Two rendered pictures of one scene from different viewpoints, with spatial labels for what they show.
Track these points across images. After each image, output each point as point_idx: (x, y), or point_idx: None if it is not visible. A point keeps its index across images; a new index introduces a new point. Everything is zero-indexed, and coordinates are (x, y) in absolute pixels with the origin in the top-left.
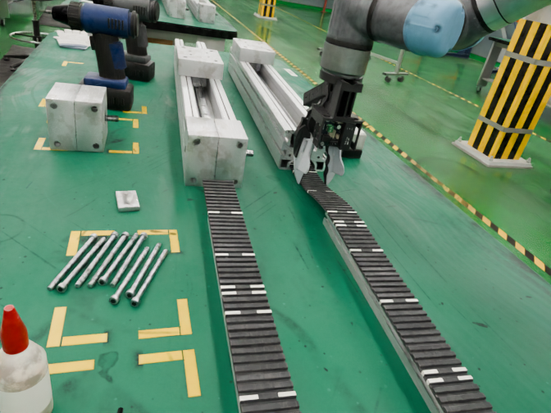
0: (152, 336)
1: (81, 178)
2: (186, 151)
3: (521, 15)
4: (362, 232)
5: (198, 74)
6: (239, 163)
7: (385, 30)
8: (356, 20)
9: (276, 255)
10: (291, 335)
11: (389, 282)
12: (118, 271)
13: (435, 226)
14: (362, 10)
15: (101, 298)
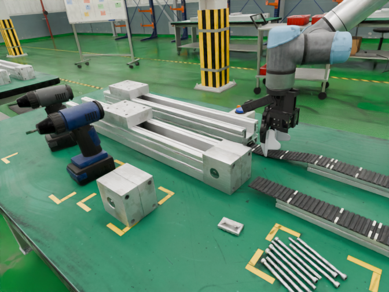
0: (377, 287)
1: (182, 232)
2: (225, 174)
3: (353, 27)
4: (340, 164)
5: (140, 121)
6: (249, 164)
7: (316, 58)
8: (294, 57)
9: (326, 201)
10: None
11: (388, 181)
12: (309, 269)
13: (333, 141)
14: (298, 51)
15: (329, 290)
